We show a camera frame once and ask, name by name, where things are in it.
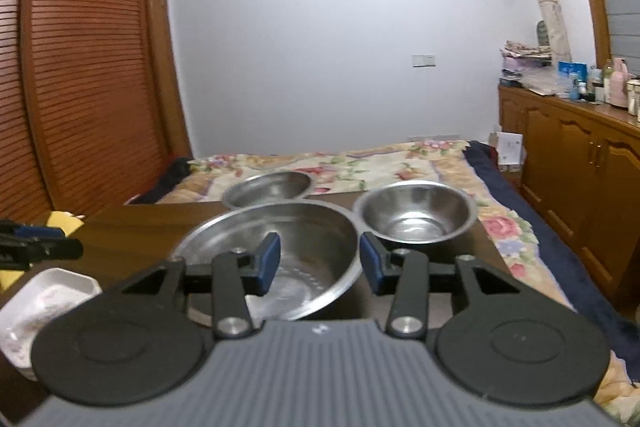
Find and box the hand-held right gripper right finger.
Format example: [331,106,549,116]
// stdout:
[360,232,523,339]

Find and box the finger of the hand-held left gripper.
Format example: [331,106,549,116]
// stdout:
[0,219,66,240]
[0,237,83,271]

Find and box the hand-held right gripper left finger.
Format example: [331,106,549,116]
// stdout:
[107,232,282,341]

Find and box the large steel bowl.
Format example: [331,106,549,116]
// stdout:
[172,202,363,323]

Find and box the floral square plate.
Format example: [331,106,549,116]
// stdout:
[0,269,103,368]

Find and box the black and red clothing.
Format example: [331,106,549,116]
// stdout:
[125,157,193,205]

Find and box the dark blue blanket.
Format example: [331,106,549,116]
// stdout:
[462,139,626,323]

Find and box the white paper bag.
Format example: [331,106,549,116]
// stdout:
[489,132,524,172]

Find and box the wooden louvered wardrobe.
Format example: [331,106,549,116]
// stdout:
[0,0,193,228]

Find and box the wooden cabinet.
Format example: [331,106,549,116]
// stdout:
[497,84,640,323]

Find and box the clear plastic bag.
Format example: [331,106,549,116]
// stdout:
[522,69,563,96]

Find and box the blue box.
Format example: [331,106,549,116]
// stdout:
[557,61,588,95]

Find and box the pink thermos bottle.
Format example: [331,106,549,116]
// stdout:
[609,57,630,108]

